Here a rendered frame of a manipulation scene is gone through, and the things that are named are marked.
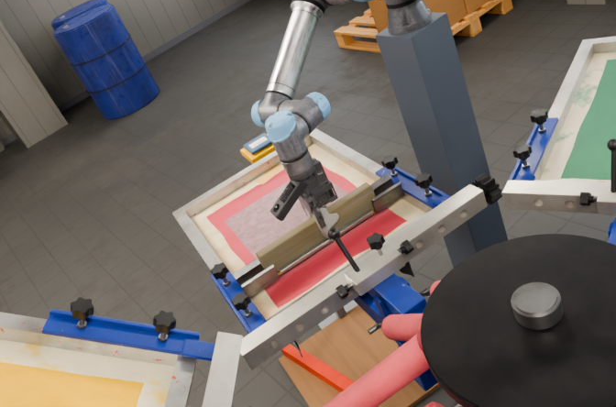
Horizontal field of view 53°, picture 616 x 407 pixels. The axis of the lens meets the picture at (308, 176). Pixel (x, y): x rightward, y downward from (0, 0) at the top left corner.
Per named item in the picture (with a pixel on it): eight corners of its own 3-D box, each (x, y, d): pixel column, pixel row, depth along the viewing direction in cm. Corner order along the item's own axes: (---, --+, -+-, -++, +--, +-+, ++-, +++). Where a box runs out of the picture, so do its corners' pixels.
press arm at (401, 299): (366, 291, 143) (359, 276, 141) (387, 277, 144) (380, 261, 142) (409, 331, 128) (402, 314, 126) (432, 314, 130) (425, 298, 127)
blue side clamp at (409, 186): (380, 188, 185) (373, 170, 181) (394, 180, 186) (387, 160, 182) (443, 227, 159) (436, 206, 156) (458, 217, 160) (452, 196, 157)
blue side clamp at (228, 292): (220, 292, 172) (209, 275, 168) (236, 282, 173) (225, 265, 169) (261, 354, 146) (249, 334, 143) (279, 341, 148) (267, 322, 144)
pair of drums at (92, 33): (137, 71, 762) (93, -6, 713) (183, 82, 655) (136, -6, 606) (77, 106, 730) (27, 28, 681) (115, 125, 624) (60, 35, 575)
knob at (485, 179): (467, 204, 157) (460, 181, 154) (485, 192, 159) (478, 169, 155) (488, 214, 151) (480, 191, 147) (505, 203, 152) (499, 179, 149)
